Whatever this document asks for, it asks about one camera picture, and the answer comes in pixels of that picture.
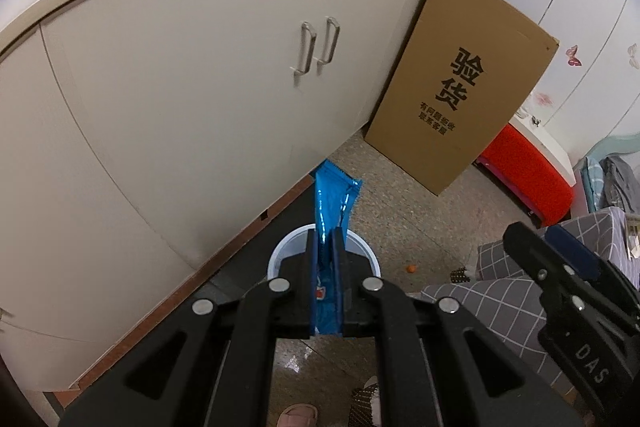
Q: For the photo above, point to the light blue trash bin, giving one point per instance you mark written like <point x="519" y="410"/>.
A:
<point x="361" y="252"/>

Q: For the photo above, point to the pink slipper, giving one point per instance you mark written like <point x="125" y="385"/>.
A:
<point x="297" y="414"/>

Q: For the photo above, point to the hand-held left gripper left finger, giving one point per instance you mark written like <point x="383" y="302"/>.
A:
<point x="310" y="267"/>

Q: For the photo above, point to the blue patterned bedsheet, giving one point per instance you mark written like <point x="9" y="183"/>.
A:
<point x="591" y="187"/>

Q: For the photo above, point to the grey duvet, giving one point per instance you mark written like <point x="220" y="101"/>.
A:
<point x="620" y="182"/>

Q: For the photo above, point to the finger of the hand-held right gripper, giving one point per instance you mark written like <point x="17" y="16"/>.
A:
<point x="530" y="252"/>
<point x="575" y="254"/>

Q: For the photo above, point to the red storage box white lid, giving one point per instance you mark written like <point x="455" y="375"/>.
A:
<point x="525" y="177"/>

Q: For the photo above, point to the blue snack packet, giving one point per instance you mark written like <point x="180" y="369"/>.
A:
<point x="327" y="207"/>

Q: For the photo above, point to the teal bunk bed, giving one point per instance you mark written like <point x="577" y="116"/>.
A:
<point x="612" y="144"/>

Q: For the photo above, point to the large cardboard box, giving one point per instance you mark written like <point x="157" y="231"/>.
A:
<point x="450" y="72"/>

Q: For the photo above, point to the pale pink butterfly sticker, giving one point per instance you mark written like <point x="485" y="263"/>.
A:
<point x="542" y="98"/>

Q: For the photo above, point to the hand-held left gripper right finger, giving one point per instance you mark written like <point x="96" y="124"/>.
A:
<point x="340" y="267"/>

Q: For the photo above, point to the white patterned slipper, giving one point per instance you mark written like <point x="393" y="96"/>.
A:
<point x="370" y="389"/>

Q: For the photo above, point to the cream butterfly sticker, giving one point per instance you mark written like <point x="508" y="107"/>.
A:
<point x="634" y="56"/>

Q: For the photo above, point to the cream low cabinet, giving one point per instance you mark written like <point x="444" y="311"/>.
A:
<point x="175" y="132"/>

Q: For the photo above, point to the grey checked tablecloth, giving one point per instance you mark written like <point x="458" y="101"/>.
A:
<point x="500" y="307"/>

